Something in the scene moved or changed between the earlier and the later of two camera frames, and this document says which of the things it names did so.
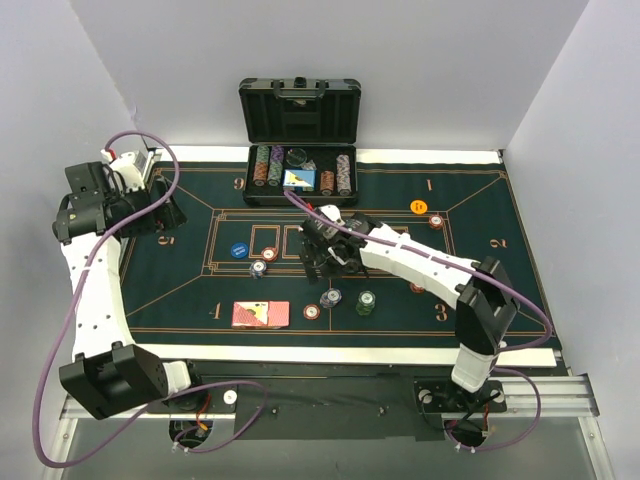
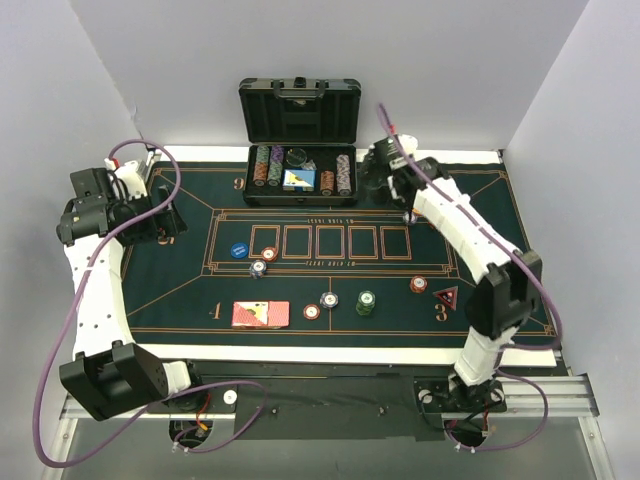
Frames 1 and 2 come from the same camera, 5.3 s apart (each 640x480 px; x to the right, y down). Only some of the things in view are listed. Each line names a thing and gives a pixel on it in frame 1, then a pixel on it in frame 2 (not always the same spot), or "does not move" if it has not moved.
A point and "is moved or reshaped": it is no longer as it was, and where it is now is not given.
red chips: (416, 289) does not move
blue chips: (257, 268) does not move
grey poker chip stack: (330, 298) is moved or reshaped
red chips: (269, 253) does not move
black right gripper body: (320, 245) -> (377, 167)
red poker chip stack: (311, 312) does not move
